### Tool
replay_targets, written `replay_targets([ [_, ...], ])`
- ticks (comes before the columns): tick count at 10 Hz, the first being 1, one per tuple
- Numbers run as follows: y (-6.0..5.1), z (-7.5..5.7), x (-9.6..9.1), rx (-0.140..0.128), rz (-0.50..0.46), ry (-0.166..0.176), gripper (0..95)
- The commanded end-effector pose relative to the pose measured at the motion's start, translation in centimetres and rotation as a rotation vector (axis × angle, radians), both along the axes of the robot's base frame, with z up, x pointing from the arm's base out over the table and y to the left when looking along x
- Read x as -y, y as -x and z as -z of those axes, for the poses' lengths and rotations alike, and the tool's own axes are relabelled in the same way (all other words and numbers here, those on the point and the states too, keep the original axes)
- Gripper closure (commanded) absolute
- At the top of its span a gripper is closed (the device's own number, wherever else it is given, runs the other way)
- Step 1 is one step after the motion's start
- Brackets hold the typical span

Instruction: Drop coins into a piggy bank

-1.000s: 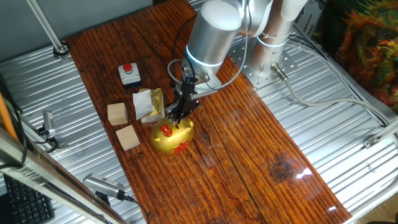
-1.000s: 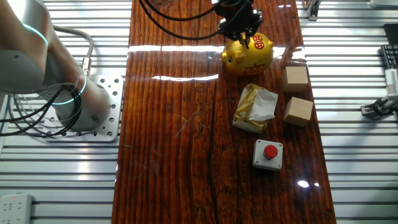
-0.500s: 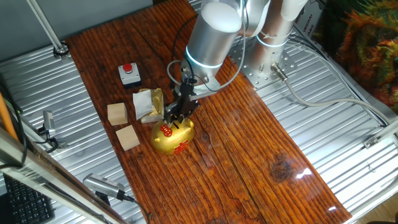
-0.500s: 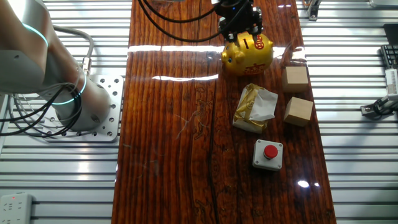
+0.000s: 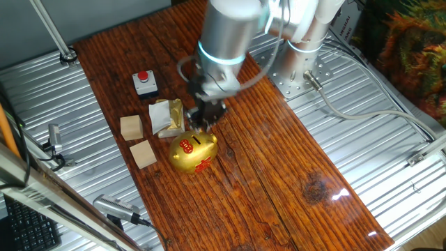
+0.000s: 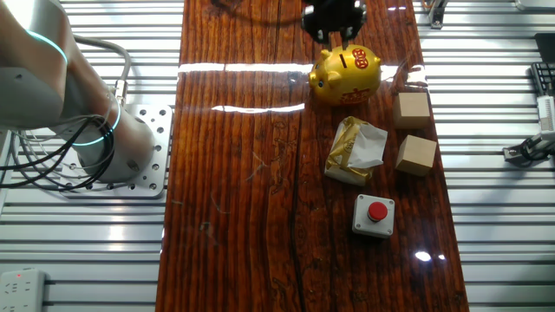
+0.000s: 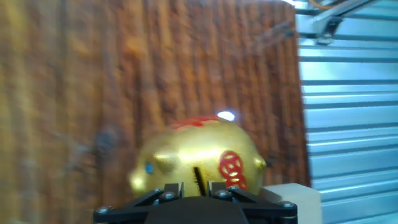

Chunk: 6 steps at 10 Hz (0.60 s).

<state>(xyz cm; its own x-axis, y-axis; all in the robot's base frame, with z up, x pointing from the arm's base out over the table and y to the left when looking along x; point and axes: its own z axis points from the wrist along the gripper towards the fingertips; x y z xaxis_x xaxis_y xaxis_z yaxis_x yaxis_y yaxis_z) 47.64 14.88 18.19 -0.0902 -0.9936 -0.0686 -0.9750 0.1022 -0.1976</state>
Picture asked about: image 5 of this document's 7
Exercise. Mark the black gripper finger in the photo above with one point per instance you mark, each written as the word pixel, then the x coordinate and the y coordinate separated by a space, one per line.
pixel 193 120
pixel 214 120

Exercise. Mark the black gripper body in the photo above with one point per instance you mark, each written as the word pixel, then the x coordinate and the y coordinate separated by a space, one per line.
pixel 209 108

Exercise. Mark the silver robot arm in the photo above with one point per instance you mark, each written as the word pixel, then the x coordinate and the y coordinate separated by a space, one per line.
pixel 226 35

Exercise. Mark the gold piggy bank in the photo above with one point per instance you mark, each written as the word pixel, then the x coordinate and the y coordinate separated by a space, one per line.
pixel 191 157

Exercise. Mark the gold tissue pack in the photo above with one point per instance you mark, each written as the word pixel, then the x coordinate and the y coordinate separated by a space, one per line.
pixel 176 116

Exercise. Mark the white tissue sheet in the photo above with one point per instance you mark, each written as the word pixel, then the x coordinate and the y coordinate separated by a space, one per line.
pixel 159 116

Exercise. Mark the grey box red button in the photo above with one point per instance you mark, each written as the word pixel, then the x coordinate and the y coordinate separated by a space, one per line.
pixel 144 85

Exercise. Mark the light wooden block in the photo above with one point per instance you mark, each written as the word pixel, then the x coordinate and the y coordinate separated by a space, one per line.
pixel 131 128
pixel 143 155

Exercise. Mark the white printed box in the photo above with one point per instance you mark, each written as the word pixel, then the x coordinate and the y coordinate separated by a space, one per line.
pixel 348 28

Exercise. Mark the aluminium pole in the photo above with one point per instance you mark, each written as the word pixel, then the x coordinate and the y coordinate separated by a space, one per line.
pixel 52 31

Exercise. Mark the orange tube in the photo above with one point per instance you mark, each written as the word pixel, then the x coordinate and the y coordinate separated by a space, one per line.
pixel 8 132

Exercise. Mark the black keyboard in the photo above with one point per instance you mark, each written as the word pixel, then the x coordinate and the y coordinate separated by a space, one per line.
pixel 31 230

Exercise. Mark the colourful fuzzy fabric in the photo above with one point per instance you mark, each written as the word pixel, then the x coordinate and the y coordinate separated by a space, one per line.
pixel 411 52

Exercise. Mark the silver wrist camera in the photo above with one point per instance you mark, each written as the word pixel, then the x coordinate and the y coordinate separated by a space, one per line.
pixel 223 89

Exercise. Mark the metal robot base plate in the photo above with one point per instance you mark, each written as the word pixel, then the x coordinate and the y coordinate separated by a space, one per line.
pixel 278 83

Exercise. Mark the silver ribbed camera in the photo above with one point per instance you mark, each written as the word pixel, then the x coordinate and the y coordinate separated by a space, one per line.
pixel 115 206

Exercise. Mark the small grey camera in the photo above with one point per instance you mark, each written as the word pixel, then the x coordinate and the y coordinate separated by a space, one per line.
pixel 55 137

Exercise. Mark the aluminium frame beam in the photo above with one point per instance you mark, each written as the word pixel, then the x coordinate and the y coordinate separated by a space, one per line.
pixel 52 195

